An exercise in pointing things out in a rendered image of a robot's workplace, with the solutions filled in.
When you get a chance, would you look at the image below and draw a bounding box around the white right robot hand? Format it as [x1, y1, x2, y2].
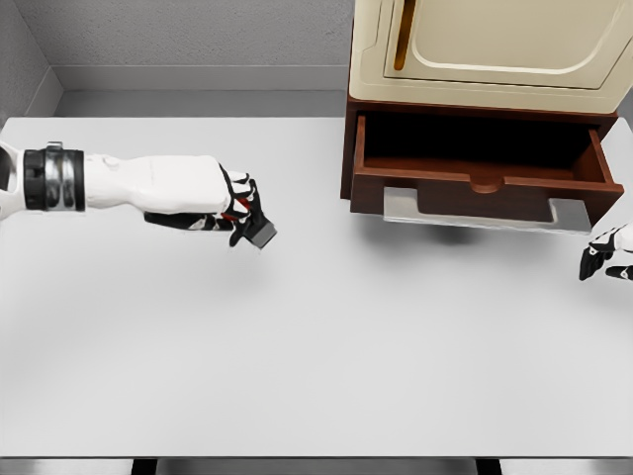
[579, 223, 633, 283]

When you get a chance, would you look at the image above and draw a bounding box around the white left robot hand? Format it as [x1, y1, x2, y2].
[142, 155, 260, 248]

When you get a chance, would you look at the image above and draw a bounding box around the brown wooden drawer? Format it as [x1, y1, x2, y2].
[349, 110, 625, 236]

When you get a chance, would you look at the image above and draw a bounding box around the cream and brown cabinet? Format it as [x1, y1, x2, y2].
[339, 0, 633, 202]

